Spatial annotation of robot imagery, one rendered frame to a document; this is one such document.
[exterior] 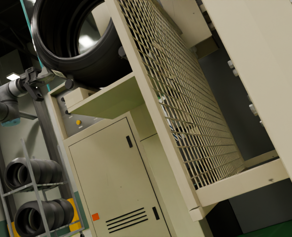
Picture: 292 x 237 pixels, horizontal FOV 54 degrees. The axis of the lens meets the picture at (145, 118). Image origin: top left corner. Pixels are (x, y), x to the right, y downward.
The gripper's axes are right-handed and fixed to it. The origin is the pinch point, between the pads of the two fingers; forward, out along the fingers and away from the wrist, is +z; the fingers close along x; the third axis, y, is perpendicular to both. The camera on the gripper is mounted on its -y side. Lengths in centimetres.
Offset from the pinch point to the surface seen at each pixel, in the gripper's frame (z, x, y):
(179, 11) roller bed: 63, 19, 13
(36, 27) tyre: 5.2, -11.9, 18.4
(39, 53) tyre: 3.5, -11.2, 6.6
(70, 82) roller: 16.0, -10.6, -11.7
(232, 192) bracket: 75, -59, -63
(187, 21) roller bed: 65, 19, 7
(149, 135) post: 29, 26, -38
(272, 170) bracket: 82, -59, -61
